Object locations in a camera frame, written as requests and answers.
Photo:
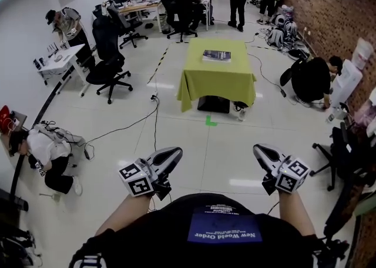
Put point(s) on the black power adapter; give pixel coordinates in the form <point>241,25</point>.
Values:
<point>283,92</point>

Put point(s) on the dark blue book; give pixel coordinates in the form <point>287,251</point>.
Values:
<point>216,55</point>

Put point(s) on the green floor tape mark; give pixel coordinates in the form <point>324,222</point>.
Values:
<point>210,121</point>

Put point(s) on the water jug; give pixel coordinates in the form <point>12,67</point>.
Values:
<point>362,53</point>

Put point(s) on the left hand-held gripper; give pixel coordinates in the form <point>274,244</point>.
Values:
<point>141,174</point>

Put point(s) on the white water dispenser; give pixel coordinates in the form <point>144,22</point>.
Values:
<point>346,84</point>

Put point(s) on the table with green cloth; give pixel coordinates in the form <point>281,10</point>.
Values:
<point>217,80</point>

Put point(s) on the wooden office desk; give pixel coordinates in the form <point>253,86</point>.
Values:
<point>141,6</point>

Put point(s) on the black office chair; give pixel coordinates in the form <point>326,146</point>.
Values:
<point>343,149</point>
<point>176,11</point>
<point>126,26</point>
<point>107,64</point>

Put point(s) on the person's left forearm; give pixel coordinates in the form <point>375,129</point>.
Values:
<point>126,212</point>

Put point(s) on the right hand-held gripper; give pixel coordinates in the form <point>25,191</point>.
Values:
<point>289,172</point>

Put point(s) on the pile of grey backpacks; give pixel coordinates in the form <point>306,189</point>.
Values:
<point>282,31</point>

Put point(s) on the person's right forearm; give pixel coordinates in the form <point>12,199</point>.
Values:
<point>293,211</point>

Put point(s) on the white desk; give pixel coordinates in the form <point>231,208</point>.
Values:
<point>63,58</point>

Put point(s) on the red bag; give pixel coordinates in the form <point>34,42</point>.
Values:
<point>4,118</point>

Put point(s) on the yellow black floor tape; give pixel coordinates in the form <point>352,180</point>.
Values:
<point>160,61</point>

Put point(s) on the person's black printed shirt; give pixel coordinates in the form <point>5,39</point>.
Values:
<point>164,240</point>

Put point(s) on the black box under table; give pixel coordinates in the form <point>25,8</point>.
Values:
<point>213,104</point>

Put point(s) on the white power strip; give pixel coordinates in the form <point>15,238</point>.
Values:
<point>154,95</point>

